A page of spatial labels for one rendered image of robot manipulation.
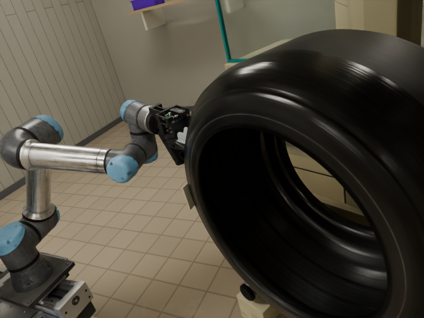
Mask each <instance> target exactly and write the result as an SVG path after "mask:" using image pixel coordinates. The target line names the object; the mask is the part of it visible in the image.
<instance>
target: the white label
mask: <svg viewBox="0 0 424 318"><path fill-rule="evenodd" d="M182 190H183V192H184V195H185V198H186V201H187V203H188V206H189V209H190V210H191V209H192V208H193V207H194V202H193V200H192V196H191V193H190V190H189V186H188V183H187V184H186V185H185V186H184V187H183V188H182Z"/></svg>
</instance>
